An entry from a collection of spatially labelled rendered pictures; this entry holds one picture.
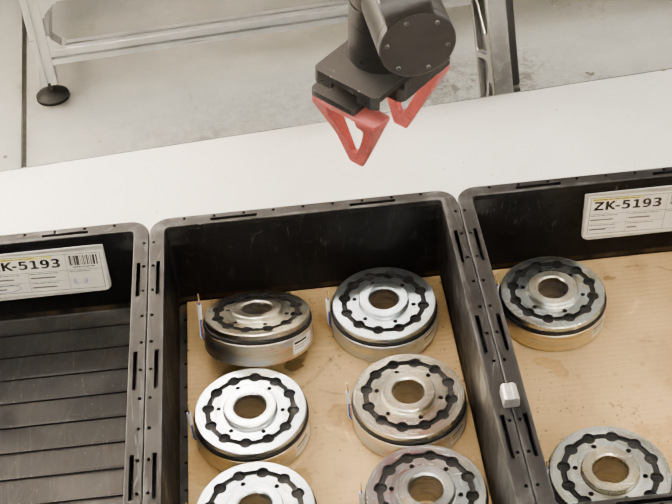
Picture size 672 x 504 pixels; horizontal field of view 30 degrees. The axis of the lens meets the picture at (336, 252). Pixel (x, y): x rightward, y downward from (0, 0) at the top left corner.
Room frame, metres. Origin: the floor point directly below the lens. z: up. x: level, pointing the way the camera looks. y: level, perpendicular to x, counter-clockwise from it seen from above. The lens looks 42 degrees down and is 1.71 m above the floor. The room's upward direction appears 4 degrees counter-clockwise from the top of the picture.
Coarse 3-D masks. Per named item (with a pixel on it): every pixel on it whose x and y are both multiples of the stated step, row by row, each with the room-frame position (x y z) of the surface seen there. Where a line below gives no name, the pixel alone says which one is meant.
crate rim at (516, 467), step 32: (160, 224) 0.93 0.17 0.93; (192, 224) 0.93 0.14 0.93; (224, 224) 0.93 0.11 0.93; (448, 224) 0.90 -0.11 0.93; (160, 256) 0.88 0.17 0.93; (160, 288) 0.84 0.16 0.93; (160, 320) 0.80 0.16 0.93; (480, 320) 0.77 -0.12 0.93; (160, 352) 0.76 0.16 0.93; (480, 352) 0.73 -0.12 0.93; (160, 384) 0.72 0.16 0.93; (160, 416) 0.69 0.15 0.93; (512, 416) 0.66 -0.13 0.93; (160, 448) 0.65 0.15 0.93; (512, 448) 0.63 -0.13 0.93; (160, 480) 0.62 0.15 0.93; (512, 480) 0.59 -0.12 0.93
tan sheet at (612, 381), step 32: (640, 256) 0.94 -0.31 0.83; (608, 288) 0.90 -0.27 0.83; (640, 288) 0.90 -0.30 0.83; (608, 320) 0.85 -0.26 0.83; (640, 320) 0.85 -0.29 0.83; (544, 352) 0.82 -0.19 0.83; (576, 352) 0.81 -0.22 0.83; (608, 352) 0.81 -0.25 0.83; (640, 352) 0.81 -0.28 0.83; (544, 384) 0.78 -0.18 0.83; (576, 384) 0.77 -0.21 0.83; (608, 384) 0.77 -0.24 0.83; (640, 384) 0.77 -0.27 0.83; (544, 416) 0.74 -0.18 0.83; (576, 416) 0.74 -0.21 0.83; (608, 416) 0.73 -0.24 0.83; (640, 416) 0.73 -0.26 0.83; (544, 448) 0.70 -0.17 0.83
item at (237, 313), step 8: (240, 304) 0.86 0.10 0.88; (248, 304) 0.87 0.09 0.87; (256, 304) 0.87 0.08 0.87; (264, 304) 0.87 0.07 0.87; (272, 304) 0.86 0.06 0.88; (280, 304) 0.86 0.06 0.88; (232, 312) 0.85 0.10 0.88; (240, 312) 0.85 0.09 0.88; (272, 312) 0.84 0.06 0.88; (280, 312) 0.85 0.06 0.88; (240, 320) 0.84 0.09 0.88; (248, 320) 0.84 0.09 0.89; (256, 320) 0.83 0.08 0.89; (264, 320) 0.83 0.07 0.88
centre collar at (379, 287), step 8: (368, 288) 0.89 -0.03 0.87; (376, 288) 0.89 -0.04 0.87; (384, 288) 0.89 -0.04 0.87; (392, 288) 0.88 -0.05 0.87; (400, 288) 0.88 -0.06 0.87; (360, 296) 0.88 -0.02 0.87; (368, 296) 0.88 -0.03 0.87; (400, 296) 0.87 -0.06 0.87; (360, 304) 0.86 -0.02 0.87; (368, 304) 0.86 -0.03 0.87; (400, 304) 0.86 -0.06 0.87; (408, 304) 0.86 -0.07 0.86; (368, 312) 0.85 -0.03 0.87; (376, 312) 0.85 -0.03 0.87; (384, 312) 0.85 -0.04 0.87; (392, 312) 0.85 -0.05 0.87; (400, 312) 0.85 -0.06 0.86
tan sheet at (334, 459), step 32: (320, 288) 0.93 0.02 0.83; (192, 320) 0.90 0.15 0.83; (320, 320) 0.88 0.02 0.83; (448, 320) 0.87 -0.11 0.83; (192, 352) 0.85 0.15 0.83; (320, 352) 0.84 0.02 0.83; (448, 352) 0.83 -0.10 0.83; (192, 384) 0.81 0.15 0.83; (320, 384) 0.80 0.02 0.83; (352, 384) 0.80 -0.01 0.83; (192, 416) 0.77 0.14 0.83; (320, 416) 0.76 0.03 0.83; (192, 448) 0.73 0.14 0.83; (320, 448) 0.72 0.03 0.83; (352, 448) 0.72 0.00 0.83; (192, 480) 0.70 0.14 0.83; (320, 480) 0.69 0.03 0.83; (352, 480) 0.68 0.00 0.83
